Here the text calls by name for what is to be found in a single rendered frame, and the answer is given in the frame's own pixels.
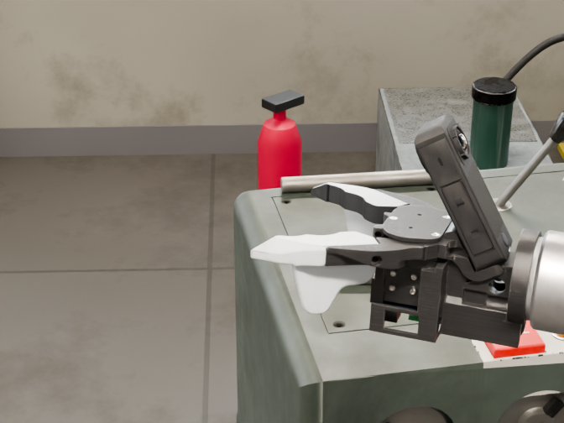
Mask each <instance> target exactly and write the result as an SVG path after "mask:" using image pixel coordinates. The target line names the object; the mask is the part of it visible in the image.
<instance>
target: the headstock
mask: <svg viewBox="0 0 564 423"><path fill-rule="evenodd" d="M524 167H525V166H520V167H511V168H501V169H491V170H480V173H481V176H482V177H483V180H484V182H485V184H486V186H487V187H488V190H489V192H490V195H491V197H492V198H493V199H496V198H497V199H499V198H500V197H501V195H502V194H503V193H504V192H505V191H506V189H507V188H508V187H509V186H510V184H511V183H512V182H513V181H514V179H515V178H516V177H517V176H518V175H519V174H520V172H521V171H522V170H523V169H524ZM563 178H564V163H558V164H539V165H538V166H537V167H536V169H535V170H534V171H533V172H532V173H531V175H530V176H529V177H528V178H527V179H526V181H525V182H524V183H523V184H522V186H521V187H520V188H519V189H518V190H517V191H516V192H515V193H514V194H513V195H512V197H511V198H510V199H509V200H508V201H509V202H510V203H511V204H512V207H511V209H510V210H508V211H500V212H499V214H500V216H501V217H502V219H503V221H504V224H505V226H506V227H507V229H508V231H509V235H510V236H511V238H512V240H513V242H512V245H511V248H510V252H514V253H515V252H516V249H517V245H518V241H519V238H520V234H521V232H522V230H523V228H525V229H531V230H536V231H541V235H542V237H544V236H545V233H546V232H548V231H549V230H552V231H557V232H564V180H562V179H563ZM369 189H374V190H382V191H388V192H393V193H396V194H400V195H403V196H409V197H413V198H415V199H418V200H420V201H423V202H426V203H428V204H430V205H431V206H433V207H435V208H436V209H440V210H443V211H447V210H446V208H445V206H444V204H443V202H442V200H441V198H440V196H439V194H438V192H437V190H436V188H435V186H434V185H408V186H394V187H379V188H369ZM233 221H234V261H235V301H236V341H237V381H238V422H239V423H564V363H550V364H538V365H525V366H513V367H501V368H483V360H482V359H481V358H480V356H479V354H478V352H477V350H476V348H475V347H474V346H473V344H472V342H471V340H470V339H466V338H462V337H454V336H448V335H444V334H440V336H439V337H438V339H437V341H436V343H434V342H426V341H421V340H417V339H412V338H408V337H399V336H395V335H390V334H386V333H381V332H373V331H370V330H369V322H370V311H371V303H372V302H370V294H371V285H349V286H346V287H344V288H342V289H341V290H340V291H339V292H338V294H337V297H336V299H335V300H334V301H333V303H332V306H331V307H330V309H329V310H328V311H327V312H325V313H322V314H318V315H312V314H310V313H308V312H306V311H305V310H304V309H303V307H302V305H301V303H300V297H299V293H298V289H297V285H296V282H295V276H294V272H293V269H292V265H291V264H279V263H273V262H268V261H263V260H259V259H255V258H251V257H250V249H252V248H254V247H256V246H258V245H259V244H261V243H263V242H265V241H266V240H268V239H270V238H271V237H273V236H275V235H280V236H301V235H305V234H310V235H331V234H335V233H338V232H347V223H346V218H345V212H344V209H343V208H342V207H341V206H339V205H337V204H334V203H330V202H326V201H323V200H322V199H319V198H317V197H315V196H313V195H311V191H305V192H290V193H282V192H281V188H274V189H264V190H255V191H245V192H244V193H242V194H240V195H239V196H238V198H237V199H236V200H235V202H234V207H233ZM545 390H553V391H559V392H561V393H558V394H544V395H537V396H531V397H525V396H526V395H528V394H533V393H535V392H539V391H545ZM523 397H524V398H523Z"/></svg>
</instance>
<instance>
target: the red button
mask: <svg viewBox="0 0 564 423"><path fill-rule="evenodd" d="M485 345H486V346H487V348H488V350H489V351H490V352H491V354H492V356H493V358H506V357H513V356H521V355H529V354H536V353H544V352H545V350H546V344H545V343H544V341H543V340H542V338H541V336H540V335H539V333H538V332H537V330H534V329H532V327H531V326H530V321H526V325H525V330H524V333H522V335H520V344H519V346H518V348H516V347H507V346H503V345H499V344H493V343H489V342H485Z"/></svg>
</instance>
